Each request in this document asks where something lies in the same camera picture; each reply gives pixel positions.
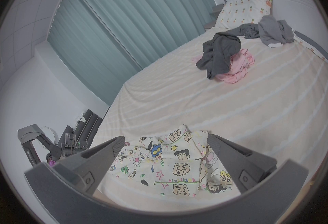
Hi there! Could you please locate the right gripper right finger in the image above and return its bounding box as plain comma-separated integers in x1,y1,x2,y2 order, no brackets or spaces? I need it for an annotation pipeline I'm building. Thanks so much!
207,133,278,196

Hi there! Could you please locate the light grey garment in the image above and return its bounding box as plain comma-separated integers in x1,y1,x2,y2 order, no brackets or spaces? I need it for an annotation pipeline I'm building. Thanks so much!
257,15,295,48

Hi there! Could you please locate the white printed pyjama top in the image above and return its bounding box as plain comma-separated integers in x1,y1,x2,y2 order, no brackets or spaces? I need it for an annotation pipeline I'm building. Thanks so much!
109,124,234,196

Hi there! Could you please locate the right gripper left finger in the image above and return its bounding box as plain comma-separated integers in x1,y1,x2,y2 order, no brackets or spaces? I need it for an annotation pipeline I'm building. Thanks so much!
52,136,125,194

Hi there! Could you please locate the pink garment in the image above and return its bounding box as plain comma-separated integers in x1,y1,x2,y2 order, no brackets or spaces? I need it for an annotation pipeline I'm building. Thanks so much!
192,49,255,84

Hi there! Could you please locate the white printed pillow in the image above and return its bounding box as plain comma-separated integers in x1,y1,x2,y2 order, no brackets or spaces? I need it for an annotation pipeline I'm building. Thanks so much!
215,0,273,30

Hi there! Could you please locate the grey bedside table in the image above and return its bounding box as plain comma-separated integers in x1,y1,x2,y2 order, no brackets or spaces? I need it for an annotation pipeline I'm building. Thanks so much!
204,4,226,29

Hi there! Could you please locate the bed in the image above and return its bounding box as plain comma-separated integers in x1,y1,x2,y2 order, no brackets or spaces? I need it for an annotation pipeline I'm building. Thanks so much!
92,0,328,208

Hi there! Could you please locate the black garment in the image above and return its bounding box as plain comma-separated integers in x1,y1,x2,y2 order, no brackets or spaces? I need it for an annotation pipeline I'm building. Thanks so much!
195,31,242,80

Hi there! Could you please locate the blue-green curtain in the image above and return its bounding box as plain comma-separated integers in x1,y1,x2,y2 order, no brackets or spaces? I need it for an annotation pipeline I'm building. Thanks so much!
72,0,218,69
47,0,142,107

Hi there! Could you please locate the dark grey garment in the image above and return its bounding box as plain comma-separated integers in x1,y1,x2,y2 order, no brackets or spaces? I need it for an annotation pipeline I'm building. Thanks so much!
232,23,260,39

